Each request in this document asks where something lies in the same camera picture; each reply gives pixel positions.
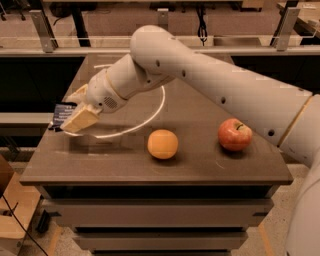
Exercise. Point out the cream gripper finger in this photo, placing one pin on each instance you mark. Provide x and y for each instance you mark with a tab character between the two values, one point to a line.
79	95
83	116

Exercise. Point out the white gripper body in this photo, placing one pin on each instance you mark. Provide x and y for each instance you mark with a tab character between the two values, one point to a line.
101	91

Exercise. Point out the blue rxbar blueberry wrapper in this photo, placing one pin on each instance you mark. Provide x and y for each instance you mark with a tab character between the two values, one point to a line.
62	111

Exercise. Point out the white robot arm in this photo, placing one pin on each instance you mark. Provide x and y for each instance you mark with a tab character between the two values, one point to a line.
284	115

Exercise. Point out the orange fruit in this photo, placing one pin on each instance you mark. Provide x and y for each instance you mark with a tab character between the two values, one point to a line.
162	144

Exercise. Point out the grey drawer cabinet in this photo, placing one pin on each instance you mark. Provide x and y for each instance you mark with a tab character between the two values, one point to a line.
162	227

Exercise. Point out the wooden box lower left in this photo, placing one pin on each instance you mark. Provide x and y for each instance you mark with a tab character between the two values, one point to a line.
17	206

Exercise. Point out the red apple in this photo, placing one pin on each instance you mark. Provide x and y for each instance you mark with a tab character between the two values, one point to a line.
233	135

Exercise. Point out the left metal rail bracket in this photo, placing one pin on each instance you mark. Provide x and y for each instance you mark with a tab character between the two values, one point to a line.
44	31

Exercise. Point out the metal rail bracket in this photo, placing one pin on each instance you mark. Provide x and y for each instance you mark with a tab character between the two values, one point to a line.
44	31
162	14
286	27

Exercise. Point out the middle metal rail bracket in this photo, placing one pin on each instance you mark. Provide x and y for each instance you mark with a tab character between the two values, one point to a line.
162	14

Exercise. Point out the right metal rail bracket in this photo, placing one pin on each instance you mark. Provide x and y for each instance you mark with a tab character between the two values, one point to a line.
286	27

